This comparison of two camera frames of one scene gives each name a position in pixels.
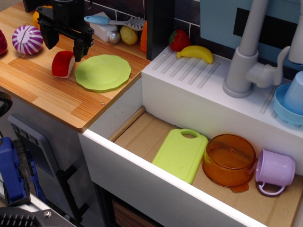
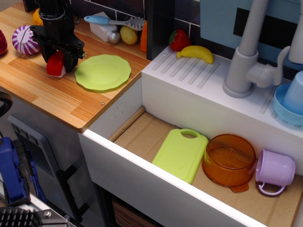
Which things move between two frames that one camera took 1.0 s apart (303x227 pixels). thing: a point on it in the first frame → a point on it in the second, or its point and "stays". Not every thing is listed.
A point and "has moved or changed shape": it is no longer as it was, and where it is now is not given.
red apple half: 63,63 has moved or changed shape
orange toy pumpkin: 36,14 stays
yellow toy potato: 129,35 stays
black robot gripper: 66,16 → 58,18
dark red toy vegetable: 4,45 stays
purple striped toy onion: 27,39 stays
